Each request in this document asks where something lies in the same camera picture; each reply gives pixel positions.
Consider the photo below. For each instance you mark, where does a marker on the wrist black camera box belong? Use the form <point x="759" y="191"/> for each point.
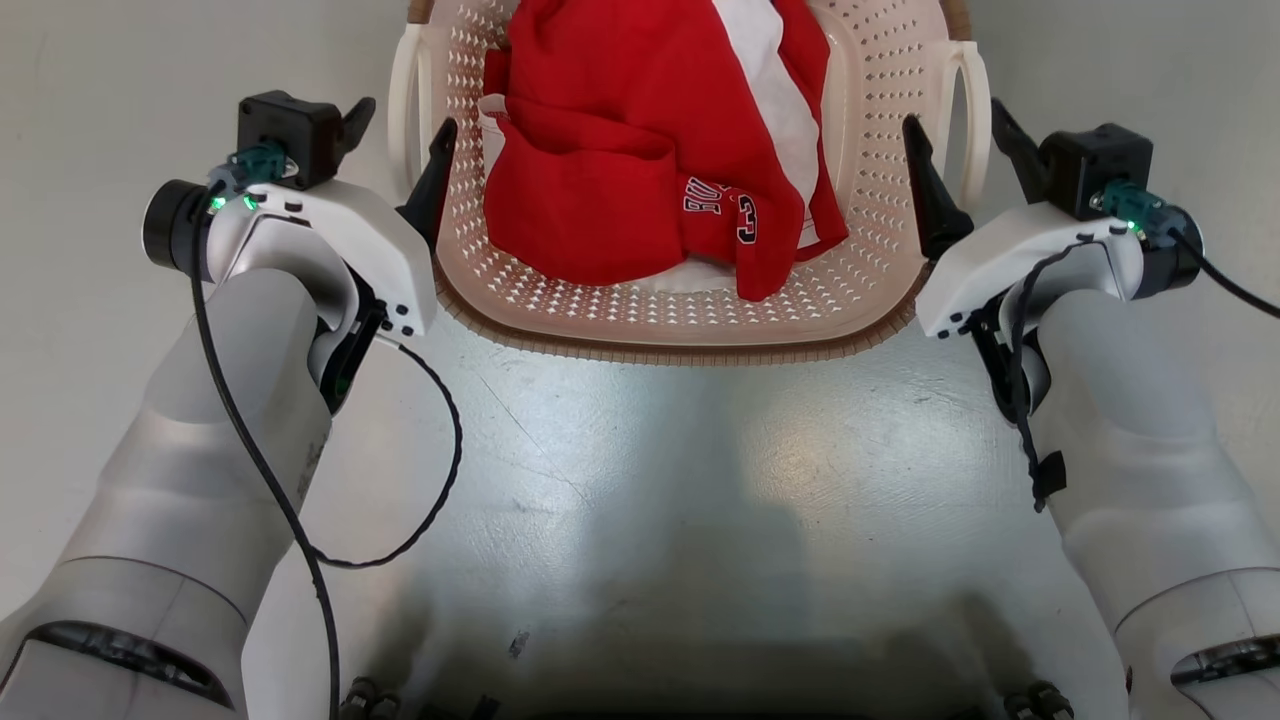
<point x="1095" y="160"/>
<point x="290" y="130"/>

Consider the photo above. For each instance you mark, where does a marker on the red jersey with white stripe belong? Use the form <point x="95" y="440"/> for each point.
<point x="620" y="70"/>

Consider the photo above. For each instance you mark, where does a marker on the beige perforated plastic laundry basket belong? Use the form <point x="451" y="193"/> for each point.
<point x="700" y="315"/>

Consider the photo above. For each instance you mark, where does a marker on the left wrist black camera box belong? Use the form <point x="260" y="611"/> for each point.
<point x="290" y="130"/>

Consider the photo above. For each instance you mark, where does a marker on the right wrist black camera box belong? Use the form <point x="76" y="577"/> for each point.
<point x="1095" y="160"/>

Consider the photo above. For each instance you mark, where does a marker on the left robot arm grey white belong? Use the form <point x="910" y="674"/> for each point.
<point x="215" y="430"/>

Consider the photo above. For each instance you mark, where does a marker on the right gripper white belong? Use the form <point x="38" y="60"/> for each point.
<point x="1000" y="250"/>

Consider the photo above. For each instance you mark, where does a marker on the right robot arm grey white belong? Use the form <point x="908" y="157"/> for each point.
<point x="1150" y="460"/>

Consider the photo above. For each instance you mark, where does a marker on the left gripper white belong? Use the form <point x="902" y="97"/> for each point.
<point x="370" y="235"/>

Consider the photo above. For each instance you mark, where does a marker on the red shorts with white print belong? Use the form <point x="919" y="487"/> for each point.
<point x="590" y="215"/>

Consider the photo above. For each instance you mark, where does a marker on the black robot base fittings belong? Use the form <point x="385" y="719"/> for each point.
<point x="368" y="700"/>
<point x="1040" y="702"/>

